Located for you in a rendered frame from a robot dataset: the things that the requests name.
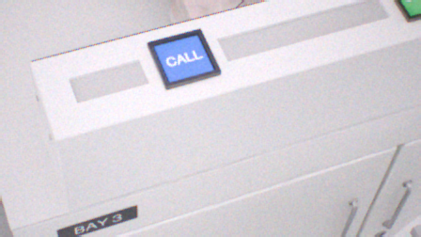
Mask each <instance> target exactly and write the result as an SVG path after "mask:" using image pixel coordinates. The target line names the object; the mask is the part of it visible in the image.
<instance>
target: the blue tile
mask: <svg viewBox="0 0 421 237"><path fill-rule="evenodd" d="M153 49H154V51H155V53H156V55H157V57H158V59H159V61H160V63H161V66H162V67H163V71H164V75H165V76H166V77H167V81H168V82H174V81H177V80H181V79H183V78H186V77H191V76H194V75H198V74H201V73H203V72H208V71H214V68H213V67H212V65H211V61H210V60H209V57H208V55H207V54H206V51H205V50H204V47H203V45H202V43H201V41H200V39H199V36H194V37H190V38H187V39H179V40H177V41H172V42H169V43H165V44H162V45H156V46H154V47H153Z"/></svg>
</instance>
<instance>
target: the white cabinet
mask: <svg viewBox="0 0 421 237"><path fill-rule="evenodd" d="M418 215H421V105H419V106H417V107H413V108H411V109H407V110H404V111H402V112H398V113H396V114H392V115H390V116H385V117H383V118H377V119H374V120H371V121H368V122H366V123H362V124H359V125H355V126H353V127H349V128H347V129H345V130H340V131H338V132H333V133H331V134H325V135H323V136H319V137H316V138H314V139H310V140H307V141H304V142H302V143H297V144H295V145H292V146H288V147H285V148H281V149H279V150H273V151H271V152H267V153H264V154H262V155H259V156H256V157H252V158H249V159H244V160H242V161H240V162H236V163H234V164H230V165H227V166H222V167H219V168H215V169H213V170H209V171H206V172H204V173H199V174H197V175H193V176H191V177H189V178H184V179H182V180H178V181H175V182H170V183H168V184H163V185H161V186H156V187H154V188H152V189H148V190H146V191H141V192H139V193H137V194H132V195H130V196H126V197H120V198H118V199H116V200H111V201H109V202H104V203H103V204H99V205H96V206H94V207H90V208H87V209H83V210H81V211H79V212H74V213H68V214H66V215H61V216H59V217H57V218H53V219H51V220H47V221H44V222H40V223H38V224H36V225H32V226H30V227H25V228H23V229H17V230H14V231H12V233H13V236H14V237H392V236H394V235H395V234H397V232H398V231H400V230H401V229H403V227H406V225H408V224H409V223H410V222H412V221H413V220H414V219H415V218H416V217H417V216H418Z"/></svg>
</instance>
